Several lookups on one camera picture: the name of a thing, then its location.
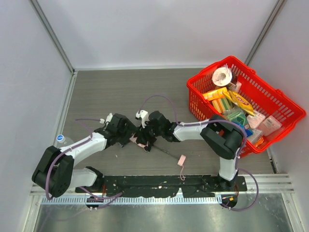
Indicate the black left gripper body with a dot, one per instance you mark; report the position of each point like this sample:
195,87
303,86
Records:
129,135

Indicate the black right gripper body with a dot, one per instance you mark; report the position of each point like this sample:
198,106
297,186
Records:
147,134

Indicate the pink and black umbrella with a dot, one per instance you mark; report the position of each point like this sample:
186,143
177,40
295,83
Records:
180,159

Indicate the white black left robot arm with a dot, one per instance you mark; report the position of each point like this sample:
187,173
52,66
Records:
56,172

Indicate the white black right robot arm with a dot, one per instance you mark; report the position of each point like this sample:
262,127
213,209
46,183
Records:
224,137

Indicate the clear plastic water bottle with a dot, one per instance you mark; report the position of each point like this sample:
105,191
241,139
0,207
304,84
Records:
62,140

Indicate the yellow green sponge pack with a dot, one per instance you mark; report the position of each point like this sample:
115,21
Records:
222,104

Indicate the orange snack box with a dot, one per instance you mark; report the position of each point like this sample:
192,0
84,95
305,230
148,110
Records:
215,94

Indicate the green snack packet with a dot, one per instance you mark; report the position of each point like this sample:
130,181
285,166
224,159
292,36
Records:
236,115

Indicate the yellow Lays chips bag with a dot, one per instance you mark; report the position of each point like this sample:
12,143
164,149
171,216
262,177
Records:
239,101

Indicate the toilet paper roll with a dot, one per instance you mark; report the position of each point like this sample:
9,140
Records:
222,76

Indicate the dark brown jar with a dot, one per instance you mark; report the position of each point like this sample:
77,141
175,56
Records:
232,85

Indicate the blue snack packet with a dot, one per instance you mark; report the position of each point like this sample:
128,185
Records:
246,128

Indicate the pink packaged item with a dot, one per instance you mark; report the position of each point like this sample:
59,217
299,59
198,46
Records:
256,120

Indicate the red plastic shopping basket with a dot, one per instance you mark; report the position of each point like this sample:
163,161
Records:
262,96

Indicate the clear labelled plastic container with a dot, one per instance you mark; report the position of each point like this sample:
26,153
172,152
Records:
269,125

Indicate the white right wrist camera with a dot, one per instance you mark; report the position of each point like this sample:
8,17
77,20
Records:
143,116

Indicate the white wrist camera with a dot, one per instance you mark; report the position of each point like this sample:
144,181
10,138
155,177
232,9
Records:
143,116
107,119

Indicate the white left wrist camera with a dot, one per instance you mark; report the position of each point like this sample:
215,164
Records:
107,119

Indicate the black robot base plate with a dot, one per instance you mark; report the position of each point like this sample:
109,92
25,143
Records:
163,186

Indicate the white slotted cable duct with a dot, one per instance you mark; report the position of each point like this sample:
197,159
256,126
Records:
85,199

